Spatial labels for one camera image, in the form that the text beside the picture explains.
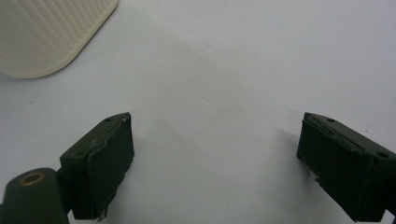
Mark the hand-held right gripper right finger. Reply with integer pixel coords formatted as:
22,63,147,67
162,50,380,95
296,111,396,223

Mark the cream bottle with orange label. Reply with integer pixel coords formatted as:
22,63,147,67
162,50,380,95
0,0,120,79

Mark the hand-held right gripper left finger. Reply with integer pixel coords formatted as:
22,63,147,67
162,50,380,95
59,112,135,222

